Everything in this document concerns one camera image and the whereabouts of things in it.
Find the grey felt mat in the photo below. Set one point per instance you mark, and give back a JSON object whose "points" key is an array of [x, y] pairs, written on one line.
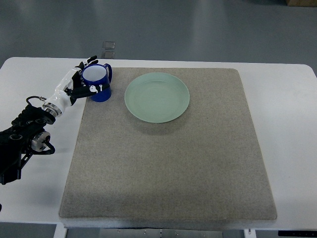
{"points": [[202, 167]]}

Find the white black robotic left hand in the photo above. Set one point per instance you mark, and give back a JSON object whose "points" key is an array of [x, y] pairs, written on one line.
{"points": [[71, 88]]}

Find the cardboard box corner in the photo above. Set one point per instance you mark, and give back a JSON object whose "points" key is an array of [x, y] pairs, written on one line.
{"points": [[302, 3]]}

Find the metal floor outlet plate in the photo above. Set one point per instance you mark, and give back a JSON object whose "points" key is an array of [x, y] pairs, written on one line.
{"points": [[108, 50]]}

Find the light green plate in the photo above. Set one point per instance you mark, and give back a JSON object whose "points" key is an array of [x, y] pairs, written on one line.
{"points": [[157, 97]]}

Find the blue enamel mug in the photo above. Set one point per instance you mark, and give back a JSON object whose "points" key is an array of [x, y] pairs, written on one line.
{"points": [[98, 79]]}

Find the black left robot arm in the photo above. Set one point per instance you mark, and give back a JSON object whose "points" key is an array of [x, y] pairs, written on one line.
{"points": [[26, 137]]}

